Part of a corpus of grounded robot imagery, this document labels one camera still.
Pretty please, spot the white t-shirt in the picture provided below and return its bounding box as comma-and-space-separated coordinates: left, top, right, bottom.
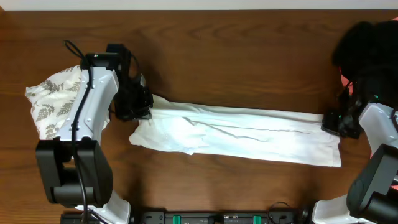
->
129, 96, 341, 167

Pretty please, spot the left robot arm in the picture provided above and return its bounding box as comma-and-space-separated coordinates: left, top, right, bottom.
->
35, 40, 154, 223

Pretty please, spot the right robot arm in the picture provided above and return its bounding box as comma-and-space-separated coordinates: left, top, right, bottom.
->
311, 78, 397, 224

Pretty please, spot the pink garment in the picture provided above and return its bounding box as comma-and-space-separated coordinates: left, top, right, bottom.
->
340, 75, 353, 95

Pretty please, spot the black garment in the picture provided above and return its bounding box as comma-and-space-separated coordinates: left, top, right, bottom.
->
332, 20, 397, 103

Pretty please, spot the fern print fabric bag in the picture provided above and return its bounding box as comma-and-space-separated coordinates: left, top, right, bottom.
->
25, 65, 119, 141

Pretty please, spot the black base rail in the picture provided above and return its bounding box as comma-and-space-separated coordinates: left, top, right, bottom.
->
136, 208, 312, 224

